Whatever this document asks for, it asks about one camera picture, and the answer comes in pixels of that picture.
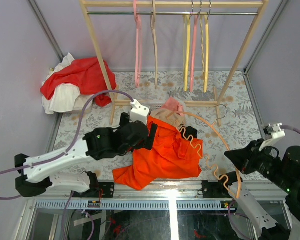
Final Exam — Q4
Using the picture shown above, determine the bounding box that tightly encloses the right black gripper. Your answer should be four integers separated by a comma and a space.
224, 135, 299, 191

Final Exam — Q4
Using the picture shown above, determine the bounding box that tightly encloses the orange t shirt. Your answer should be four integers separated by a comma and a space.
112, 116, 203, 190

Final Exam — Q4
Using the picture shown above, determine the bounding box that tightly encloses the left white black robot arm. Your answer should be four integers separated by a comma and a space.
14, 112, 158, 198

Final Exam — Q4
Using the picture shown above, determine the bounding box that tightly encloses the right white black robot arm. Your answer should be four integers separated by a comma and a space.
217, 139, 300, 240

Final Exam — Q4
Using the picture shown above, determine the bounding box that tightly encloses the pink hanger left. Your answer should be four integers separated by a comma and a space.
133, 0, 142, 88

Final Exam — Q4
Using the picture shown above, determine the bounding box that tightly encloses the pink hanger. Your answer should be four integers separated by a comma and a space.
189, 1, 203, 93
133, 0, 142, 88

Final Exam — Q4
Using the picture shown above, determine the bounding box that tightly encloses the beige wooden hanger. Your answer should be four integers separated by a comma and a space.
150, 0, 158, 89

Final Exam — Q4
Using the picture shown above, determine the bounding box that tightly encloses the yellow hanger left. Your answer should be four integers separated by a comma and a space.
183, 1, 194, 92

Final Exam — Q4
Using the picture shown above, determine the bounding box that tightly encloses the yellow hanger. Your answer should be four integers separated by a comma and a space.
199, 1, 212, 93
183, 1, 194, 92

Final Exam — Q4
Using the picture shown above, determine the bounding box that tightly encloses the pink hanger right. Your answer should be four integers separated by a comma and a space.
189, 1, 203, 93

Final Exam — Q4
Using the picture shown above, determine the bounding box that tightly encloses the yellow hanger right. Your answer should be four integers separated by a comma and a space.
199, 1, 212, 93

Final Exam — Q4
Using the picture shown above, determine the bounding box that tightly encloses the beige garment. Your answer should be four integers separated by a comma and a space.
150, 108, 186, 129

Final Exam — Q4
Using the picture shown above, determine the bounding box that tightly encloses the white laundry basket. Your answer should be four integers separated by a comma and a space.
144, 101, 187, 124

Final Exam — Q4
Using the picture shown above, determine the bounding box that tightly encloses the black garment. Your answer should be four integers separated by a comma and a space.
180, 126, 198, 139

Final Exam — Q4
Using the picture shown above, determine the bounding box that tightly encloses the pink garment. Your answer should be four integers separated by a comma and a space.
160, 97, 185, 117

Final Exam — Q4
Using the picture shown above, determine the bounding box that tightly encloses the wooden clothes rack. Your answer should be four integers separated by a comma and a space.
78, 0, 270, 128

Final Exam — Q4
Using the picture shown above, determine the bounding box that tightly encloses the red cloth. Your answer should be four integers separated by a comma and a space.
40, 57, 108, 100

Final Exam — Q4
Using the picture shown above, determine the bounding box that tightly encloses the white cloth pile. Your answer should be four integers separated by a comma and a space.
42, 53, 92, 115

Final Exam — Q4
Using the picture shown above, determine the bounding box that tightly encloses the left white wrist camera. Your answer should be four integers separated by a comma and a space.
130, 99, 150, 125

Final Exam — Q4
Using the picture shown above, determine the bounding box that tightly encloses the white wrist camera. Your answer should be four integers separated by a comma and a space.
130, 99, 150, 125
259, 123, 286, 152

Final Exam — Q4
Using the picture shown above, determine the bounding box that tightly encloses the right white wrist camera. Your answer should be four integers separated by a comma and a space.
259, 123, 286, 152

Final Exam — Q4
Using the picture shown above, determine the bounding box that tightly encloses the aluminium rail frame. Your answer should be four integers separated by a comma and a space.
12, 179, 300, 240

